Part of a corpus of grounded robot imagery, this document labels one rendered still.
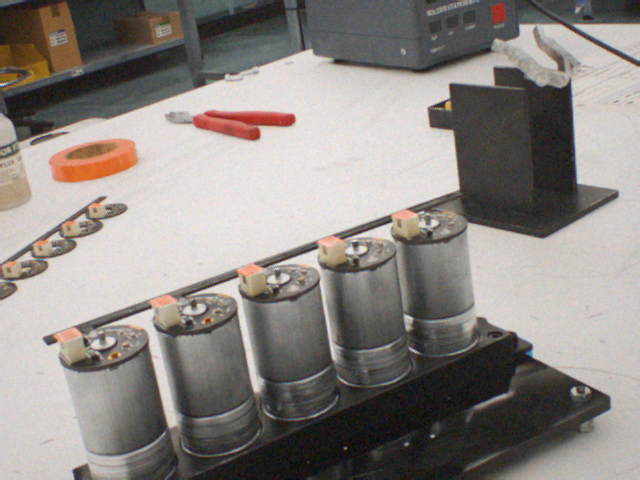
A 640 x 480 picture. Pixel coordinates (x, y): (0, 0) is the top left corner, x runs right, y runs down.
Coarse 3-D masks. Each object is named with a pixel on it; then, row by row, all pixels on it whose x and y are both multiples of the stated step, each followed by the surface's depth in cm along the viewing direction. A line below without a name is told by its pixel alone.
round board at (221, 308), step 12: (204, 300) 30; (216, 300) 30; (228, 300) 30; (180, 312) 29; (216, 312) 29; (228, 312) 29; (156, 324) 29; (180, 324) 29; (192, 324) 29; (204, 324) 28; (216, 324) 28
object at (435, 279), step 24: (456, 240) 32; (408, 264) 32; (432, 264) 32; (456, 264) 32; (408, 288) 33; (432, 288) 32; (456, 288) 33; (408, 312) 33; (432, 312) 33; (456, 312) 33; (408, 336) 34; (432, 336) 33; (456, 336) 33
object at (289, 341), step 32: (320, 288) 30; (256, 320) 30; (288, 320) 30; (320, 320) 30; (256, 352) 31; (288, 352) 30; (320, 352) 31; (288, 384) 30; (320, 384) 31; (288, 416) 31
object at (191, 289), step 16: (416, 208) 35; (368, 224) 34; (384, 224) 34; (272, 256) 32; (288, 256) 32; (224, 272) 32; (192, 288) 31; (144, 304) 30; (96, 320) 30; (112, 320) 30; (48, 336) 29
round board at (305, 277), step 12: (288, 264) 32; (300, 264) 31; (300, 276) 31; (312, 276) 30; (240, 288) 30; (276, 288) 30; (288, 288) 30; (300, 288) 30; (312, 288) 30; (252, 300) 30; (264, 300) 29; (276, 300) 29
